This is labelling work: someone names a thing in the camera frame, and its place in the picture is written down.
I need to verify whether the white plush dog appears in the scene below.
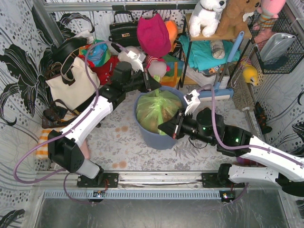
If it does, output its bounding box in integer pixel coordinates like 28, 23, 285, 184
189, 0, 227, 38

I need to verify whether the rainbow striped bag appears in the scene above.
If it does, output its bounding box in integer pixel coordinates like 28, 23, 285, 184
161, 54, 184, 87

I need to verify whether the black curved hat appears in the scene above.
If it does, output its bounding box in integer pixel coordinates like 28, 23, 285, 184
52, 37, 88, 63

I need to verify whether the pink plush pig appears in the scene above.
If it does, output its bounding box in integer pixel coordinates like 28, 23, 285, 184
146, 55, 171, 78

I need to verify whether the red folded cloth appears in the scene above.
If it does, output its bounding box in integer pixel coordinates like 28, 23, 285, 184
91, 56, 119, 85

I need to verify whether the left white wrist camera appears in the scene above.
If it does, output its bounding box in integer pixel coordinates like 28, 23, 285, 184
127, 51, 146, 72

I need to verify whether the blue handled mop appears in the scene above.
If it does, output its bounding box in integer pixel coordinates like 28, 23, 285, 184
198, 31, 245, 101

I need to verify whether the brown plush bear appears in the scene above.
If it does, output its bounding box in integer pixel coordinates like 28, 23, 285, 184
216, 0, 261, 36

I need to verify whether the white plush lamb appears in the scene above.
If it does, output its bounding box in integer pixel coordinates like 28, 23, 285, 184
118, 46, 141, 64

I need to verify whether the teal folded cloth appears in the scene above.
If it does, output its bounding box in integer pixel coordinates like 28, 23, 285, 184
187, 40, 233, 71

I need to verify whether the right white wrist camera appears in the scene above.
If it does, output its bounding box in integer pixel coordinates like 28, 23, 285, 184
184, 90, 200, 115

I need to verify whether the orange checked towel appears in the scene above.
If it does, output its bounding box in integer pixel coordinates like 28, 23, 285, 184
35, 129, 52, 160

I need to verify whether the metal base rail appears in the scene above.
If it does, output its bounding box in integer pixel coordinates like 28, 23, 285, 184
39, 171, 245, 201

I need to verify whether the pink plush toy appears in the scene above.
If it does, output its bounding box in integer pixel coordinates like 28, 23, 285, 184
252, 0, 286, 30

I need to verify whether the black leather handbag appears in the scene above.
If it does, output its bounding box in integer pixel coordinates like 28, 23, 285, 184
108, 10, 140, 47

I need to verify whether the grey dust mop head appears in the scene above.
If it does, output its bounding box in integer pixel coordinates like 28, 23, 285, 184
230, 73, 250, 112

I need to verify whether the magenta hanging cloth bag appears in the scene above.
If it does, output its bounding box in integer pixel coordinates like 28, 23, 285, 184
137, 13, 171, 58

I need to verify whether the black wire basket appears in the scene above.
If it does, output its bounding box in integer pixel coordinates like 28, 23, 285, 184
249, 11, 304, 75

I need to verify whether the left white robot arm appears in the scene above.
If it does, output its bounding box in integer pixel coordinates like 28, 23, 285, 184
48, 62, 161, 179

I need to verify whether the brown leather bag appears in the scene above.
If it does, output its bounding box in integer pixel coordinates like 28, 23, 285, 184
42, 99, 79, 129

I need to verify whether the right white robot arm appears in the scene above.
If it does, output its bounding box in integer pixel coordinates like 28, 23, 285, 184
158, 108, 304, 197

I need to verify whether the green plastic trash bag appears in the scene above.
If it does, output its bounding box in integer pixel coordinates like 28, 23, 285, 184
135, 88, 183, 135

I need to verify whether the blue plastic trash bin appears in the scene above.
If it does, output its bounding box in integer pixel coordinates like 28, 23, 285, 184
133, 86, 187, 150

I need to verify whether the yellow plush duck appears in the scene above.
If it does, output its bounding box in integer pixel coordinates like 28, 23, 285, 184
240, 58, 258, 86

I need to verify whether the orange plush toy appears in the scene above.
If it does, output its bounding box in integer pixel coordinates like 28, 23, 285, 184
164, 20, 178, 49

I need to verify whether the colourful sock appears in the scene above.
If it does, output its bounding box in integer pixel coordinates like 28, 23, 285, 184
237, 157, 257, 166

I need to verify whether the colourful scarf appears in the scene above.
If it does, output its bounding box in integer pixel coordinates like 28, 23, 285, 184
78, 39, 111, 68

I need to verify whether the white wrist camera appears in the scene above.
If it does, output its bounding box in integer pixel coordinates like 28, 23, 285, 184
127, 51, 146, 72
184, 90, 200, 115

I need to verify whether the silver foil pouch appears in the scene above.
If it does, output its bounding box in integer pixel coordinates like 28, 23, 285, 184
260, 33, 297, 62

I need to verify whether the black orange patterned cloth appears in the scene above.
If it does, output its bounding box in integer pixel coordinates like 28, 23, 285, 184
255, 102, 272, 135

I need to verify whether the cream canvas tote bag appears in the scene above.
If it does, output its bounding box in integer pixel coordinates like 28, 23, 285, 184
46, 57, 100, 110

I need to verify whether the pink glasses case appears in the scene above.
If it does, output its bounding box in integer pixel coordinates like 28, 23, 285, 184
80, 140, 91, 159

